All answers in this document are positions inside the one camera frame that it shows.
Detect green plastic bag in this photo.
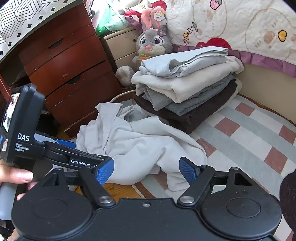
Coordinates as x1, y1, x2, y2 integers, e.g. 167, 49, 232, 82
91, 0, 130, 35

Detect cream folded garment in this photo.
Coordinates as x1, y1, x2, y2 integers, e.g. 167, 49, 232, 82
131, 55, 245, 104

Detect beige bedside cabinet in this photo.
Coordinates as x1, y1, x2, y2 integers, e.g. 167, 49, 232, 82
103, 27, 142, 70

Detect black and white patterned cloth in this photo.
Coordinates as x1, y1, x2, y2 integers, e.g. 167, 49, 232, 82
0, 0, 85, 62

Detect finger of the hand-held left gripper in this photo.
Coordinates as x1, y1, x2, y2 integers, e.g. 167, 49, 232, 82
50, 138, 77, 150
69, 151, 112, 173

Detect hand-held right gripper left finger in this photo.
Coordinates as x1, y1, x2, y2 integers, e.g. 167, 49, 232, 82
40, 158, 116, 208

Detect light grey folded garment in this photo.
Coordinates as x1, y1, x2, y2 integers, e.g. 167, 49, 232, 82
139, 46, 230, 77

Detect grey bunny plush toy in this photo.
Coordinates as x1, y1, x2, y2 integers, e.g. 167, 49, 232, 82
115, 2, 174, 88

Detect person's left hand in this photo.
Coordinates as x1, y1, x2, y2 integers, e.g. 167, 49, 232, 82
0, 161, 39, 201

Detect white garment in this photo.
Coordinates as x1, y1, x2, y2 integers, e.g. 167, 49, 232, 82
76, 103, 208, 192

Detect red-brown wooden drawer chest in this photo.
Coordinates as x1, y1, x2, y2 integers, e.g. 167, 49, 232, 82
0, 2, 124, 138

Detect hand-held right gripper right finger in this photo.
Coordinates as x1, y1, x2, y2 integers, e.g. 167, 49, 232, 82
177, 157, 257, 208

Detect white cable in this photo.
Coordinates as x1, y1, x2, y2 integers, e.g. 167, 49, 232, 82
109, 86, 139, 105

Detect beige bed base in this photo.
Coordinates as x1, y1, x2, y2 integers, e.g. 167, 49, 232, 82
236, 61, 296, 124

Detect red plush toy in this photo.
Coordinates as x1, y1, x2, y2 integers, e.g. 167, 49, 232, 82
123, 1, 165, 32

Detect printed quilt with purple trim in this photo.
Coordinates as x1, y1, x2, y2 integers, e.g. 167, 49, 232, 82
159, 0, 296, 79

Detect dark brown cloth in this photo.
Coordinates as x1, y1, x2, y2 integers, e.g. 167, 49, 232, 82
279, 168, 296, 215

